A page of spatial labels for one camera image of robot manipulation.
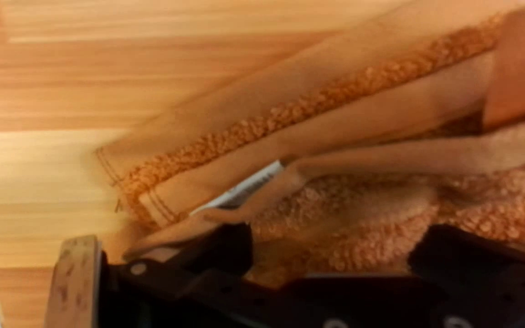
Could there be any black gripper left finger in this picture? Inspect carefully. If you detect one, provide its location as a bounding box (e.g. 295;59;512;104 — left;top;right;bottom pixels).
177;224;254;274

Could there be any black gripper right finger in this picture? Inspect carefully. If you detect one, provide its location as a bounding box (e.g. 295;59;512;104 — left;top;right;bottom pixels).
408;226;525;286

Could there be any orange towel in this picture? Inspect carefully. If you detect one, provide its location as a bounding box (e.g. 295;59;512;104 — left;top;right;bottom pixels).
97;0;525;286

